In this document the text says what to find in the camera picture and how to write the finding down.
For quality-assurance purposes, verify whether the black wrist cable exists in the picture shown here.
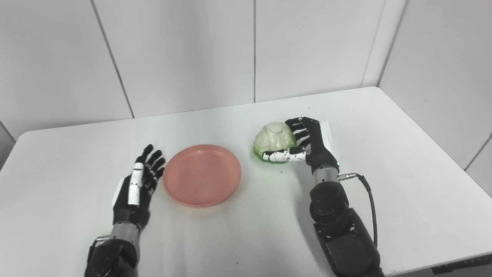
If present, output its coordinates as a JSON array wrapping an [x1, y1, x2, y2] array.
[[88, 235, 112, 263], [338, 173, 379, 249]]

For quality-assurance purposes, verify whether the pink round plate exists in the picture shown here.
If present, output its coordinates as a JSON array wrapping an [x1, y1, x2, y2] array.
[[163, 144, 243, 208]]

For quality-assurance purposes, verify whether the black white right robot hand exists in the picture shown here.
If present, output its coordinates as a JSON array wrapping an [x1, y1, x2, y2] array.
[[263, 117, 340, 174]]

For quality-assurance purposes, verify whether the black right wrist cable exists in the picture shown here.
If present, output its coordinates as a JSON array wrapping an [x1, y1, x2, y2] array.
[[338, 173, 379, 249]]

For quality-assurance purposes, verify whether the black under-table bracket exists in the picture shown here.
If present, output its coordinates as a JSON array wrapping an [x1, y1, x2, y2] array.
[[430, 254, 492, 275]]

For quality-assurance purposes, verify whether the white green toy cabbage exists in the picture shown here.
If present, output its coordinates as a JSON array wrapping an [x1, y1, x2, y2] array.
[[253, 122, 298, 164]]

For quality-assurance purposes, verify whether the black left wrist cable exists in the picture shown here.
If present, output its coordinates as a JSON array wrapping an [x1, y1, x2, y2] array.
[[88, 235, 112, 263]]

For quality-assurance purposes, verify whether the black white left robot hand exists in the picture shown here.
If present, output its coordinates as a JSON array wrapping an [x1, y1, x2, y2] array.
[[111, 144, 166, 230]]

